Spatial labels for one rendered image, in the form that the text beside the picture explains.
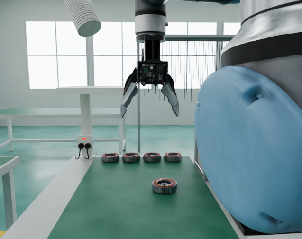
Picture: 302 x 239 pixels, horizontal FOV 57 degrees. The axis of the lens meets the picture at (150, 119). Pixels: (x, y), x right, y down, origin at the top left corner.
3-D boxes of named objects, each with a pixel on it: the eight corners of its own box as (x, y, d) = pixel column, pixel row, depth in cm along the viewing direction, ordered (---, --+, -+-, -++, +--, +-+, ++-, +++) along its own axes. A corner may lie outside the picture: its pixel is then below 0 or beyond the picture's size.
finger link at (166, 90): (180, 119, 67) (159, 87, 66) (176, 115, 73) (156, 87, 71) (191, 112, 67) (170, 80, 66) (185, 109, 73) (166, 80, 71)
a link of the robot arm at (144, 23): (133, 20, 70) (165, 21, 70) (133, 39, 70) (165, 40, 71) (135, 13, 62) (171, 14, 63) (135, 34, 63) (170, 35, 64)
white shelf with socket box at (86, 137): (128, 172, 150) (127, 87, 143) (59, 173, 149) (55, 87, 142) (131, 154, 184) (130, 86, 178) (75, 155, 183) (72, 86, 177)
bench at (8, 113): (124, 164, 407) (124, 114, 396) (-21, 166, 400) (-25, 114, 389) (128, 149, 496) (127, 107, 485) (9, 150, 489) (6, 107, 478)
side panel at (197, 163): (210, 181, 137) (212, 116, 132) (204, 181, 137) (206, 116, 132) (198, 163, 164) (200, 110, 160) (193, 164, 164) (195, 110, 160)
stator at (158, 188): (181, 188, 127) (181, 180, 126) (167, 197, 118) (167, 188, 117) (161, 183, 134) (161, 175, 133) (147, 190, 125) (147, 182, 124)
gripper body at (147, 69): (136, 87, 63) (135, 32, 62) (134, 86, 72) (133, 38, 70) (169, 87, 64) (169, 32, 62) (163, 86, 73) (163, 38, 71)
